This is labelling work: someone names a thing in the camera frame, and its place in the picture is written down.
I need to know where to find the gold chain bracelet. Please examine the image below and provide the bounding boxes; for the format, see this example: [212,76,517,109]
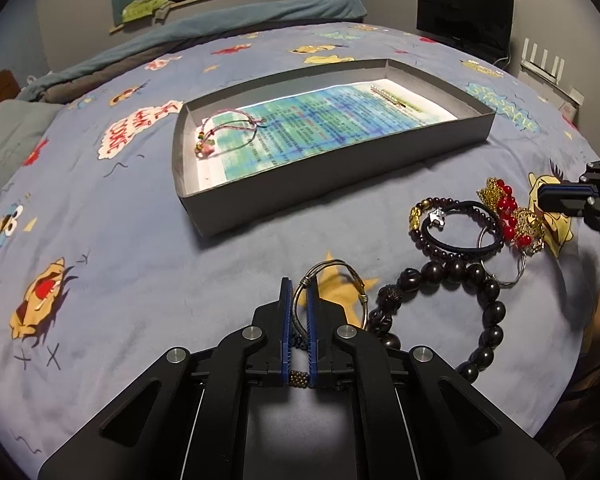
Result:
[370,85,412,110]

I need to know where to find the blue-green printed paper sheet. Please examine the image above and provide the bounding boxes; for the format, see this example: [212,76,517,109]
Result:
[197,77,459,192]

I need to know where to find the grey blanket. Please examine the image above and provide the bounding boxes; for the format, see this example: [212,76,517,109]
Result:
[44,40,186,106]

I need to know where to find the white router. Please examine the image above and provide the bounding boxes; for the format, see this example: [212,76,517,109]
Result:
[519,36,585,102]

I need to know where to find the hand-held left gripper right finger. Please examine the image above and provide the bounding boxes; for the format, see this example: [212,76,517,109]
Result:
[306,284,565,480]

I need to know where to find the teal duvet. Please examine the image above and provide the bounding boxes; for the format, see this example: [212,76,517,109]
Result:
[17,0,369,104]

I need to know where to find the silver wire bangle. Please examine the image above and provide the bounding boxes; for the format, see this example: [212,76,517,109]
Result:
[294,259,370,332]

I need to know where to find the grey pillow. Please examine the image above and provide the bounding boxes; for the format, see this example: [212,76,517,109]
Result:
[0,98,64,212]

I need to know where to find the black monitor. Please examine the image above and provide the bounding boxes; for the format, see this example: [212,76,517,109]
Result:
[416,0,515,64]

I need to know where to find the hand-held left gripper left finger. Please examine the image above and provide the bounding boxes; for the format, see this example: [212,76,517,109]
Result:
[37,276,294,480]

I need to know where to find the black hair tie with charm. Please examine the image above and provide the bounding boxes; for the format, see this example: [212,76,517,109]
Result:
[422,200,505,252]

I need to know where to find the small dark bead bracelet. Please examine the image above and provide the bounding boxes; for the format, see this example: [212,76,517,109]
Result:
[408,197,506,264]

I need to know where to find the thin silver ring bangle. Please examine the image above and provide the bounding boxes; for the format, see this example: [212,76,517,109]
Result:
[476,219,527,290]

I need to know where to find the red and gold bead bracelet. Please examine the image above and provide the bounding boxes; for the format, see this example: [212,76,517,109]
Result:
[476,176,549,257]

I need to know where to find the large black bead bracelet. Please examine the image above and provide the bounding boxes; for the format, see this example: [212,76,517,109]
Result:
[367,259,507,384]

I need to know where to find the green cloth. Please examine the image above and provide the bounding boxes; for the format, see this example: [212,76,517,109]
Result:
[122,0,174,24]

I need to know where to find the grey cardboard box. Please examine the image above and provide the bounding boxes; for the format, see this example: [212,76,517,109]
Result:
[171,58,496,239]

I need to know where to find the pink string bracelet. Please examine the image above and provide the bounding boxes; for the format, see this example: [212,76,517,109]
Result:
[195,112,267,159]

